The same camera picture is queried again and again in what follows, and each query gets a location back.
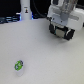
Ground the white green kcup pod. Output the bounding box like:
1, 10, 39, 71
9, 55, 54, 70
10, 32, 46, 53
14, 60, 24, 76

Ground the black kcup holder drawer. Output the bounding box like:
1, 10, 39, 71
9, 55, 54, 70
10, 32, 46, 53
55, 27, 67, 38

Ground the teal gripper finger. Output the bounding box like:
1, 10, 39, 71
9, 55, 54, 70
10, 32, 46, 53
66, 29, 75, 40
49, 23, 56, 35

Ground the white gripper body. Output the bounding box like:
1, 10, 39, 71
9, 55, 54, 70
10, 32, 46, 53
47, 0, 84, 30

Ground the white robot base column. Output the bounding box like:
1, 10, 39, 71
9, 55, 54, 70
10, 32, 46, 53
20, 0, 32, 20

